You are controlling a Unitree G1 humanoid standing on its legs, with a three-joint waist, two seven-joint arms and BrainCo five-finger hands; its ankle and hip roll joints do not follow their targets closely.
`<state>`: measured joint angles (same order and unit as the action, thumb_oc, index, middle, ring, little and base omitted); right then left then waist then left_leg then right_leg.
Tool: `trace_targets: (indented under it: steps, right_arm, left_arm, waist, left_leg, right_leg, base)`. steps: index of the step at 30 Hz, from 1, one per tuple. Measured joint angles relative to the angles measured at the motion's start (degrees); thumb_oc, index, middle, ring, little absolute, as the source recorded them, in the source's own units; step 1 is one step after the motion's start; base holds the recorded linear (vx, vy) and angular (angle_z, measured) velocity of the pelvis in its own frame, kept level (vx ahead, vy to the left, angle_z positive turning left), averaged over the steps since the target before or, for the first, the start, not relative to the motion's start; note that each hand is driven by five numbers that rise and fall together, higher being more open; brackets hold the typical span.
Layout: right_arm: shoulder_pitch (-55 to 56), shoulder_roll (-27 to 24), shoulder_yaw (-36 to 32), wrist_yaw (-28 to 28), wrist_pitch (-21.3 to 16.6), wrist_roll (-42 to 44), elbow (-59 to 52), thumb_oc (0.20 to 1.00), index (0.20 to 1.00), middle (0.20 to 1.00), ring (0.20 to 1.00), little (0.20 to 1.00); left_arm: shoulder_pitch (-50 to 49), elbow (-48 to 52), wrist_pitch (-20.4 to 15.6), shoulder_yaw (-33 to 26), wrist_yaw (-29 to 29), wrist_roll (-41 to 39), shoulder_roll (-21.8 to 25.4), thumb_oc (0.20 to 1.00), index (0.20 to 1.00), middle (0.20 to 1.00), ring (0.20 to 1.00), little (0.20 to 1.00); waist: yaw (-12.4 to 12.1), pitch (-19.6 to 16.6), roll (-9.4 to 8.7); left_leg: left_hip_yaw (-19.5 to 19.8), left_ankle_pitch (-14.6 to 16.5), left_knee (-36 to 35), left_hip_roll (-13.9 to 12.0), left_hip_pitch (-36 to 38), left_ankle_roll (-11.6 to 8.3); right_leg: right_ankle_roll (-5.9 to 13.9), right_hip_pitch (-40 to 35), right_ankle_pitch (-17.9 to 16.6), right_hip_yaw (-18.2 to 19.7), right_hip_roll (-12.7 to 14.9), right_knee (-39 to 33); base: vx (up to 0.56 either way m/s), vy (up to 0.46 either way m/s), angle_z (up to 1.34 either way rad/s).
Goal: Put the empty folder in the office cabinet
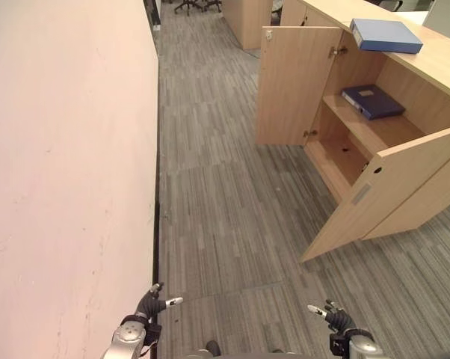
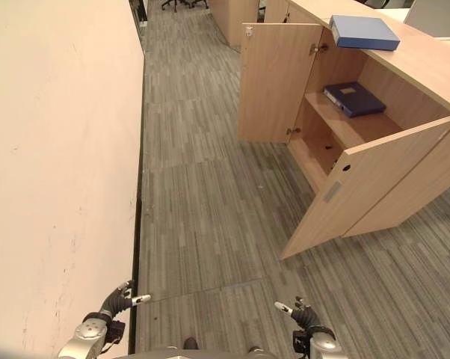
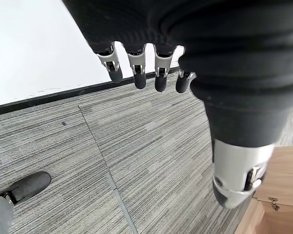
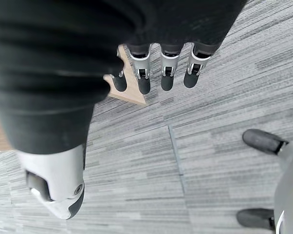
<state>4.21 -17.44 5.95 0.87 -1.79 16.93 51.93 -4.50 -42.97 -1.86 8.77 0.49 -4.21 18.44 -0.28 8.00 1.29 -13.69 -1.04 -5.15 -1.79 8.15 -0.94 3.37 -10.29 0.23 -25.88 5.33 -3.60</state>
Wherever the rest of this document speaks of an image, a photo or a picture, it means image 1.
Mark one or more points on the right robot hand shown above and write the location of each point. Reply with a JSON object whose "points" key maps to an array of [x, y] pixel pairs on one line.
{"points": [[335, 318]]}

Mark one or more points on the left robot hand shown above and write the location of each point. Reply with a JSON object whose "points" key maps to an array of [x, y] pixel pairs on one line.
{"points": [[149, 303]]}

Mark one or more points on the wooden cabinet shelf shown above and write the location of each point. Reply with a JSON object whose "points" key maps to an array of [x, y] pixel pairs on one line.
{"points": [[370, 121]]}

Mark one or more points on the wooden office cabinet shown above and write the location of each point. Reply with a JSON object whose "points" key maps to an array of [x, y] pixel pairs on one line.
{"points": [[404, 112]]}

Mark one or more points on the dark blue folder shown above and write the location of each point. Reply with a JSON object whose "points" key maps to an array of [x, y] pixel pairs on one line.
{"points": [[373, 101]]}

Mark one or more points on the wooden cabinet door with lock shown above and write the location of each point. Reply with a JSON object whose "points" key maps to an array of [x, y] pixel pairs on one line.
{"points": [[296, 86]]}

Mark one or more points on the light blue folder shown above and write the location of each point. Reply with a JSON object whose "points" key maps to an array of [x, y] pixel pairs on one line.
{"points": [[385, 35]]}

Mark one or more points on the tall wooden cabinet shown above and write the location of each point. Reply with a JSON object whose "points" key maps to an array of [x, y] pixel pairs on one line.
{"points": [[247, 22]]}

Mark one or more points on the black office chair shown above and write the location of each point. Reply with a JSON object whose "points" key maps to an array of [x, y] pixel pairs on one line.
{"points": [[185, 5], [212, 4]]}

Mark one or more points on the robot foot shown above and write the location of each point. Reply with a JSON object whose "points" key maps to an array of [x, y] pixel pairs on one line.
{"points": [[212, 348]]}

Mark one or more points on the white desk top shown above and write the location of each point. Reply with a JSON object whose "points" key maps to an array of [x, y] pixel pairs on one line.
{"points": [[430, 16]]}

